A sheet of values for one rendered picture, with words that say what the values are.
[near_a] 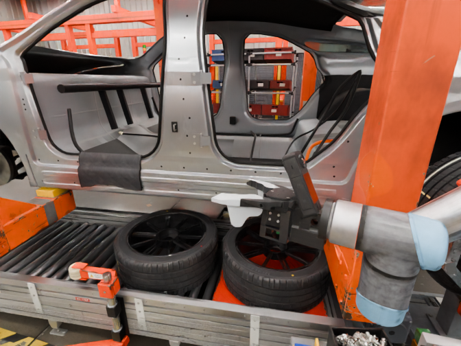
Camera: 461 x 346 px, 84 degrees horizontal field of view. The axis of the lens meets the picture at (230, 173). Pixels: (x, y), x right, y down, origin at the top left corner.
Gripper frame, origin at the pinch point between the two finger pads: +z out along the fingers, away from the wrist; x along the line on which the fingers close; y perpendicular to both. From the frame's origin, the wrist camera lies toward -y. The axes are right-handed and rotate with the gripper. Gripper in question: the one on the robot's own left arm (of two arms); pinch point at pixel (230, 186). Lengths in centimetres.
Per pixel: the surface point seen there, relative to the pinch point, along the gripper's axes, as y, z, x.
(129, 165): 20, 106, 62
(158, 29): -116, 245, 228
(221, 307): 78, 28, 50
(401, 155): -5, -32, 51
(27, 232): 63, 151, 22
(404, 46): -36, -27, 45
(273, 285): 68, 8, 66
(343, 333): 61, -26, 46
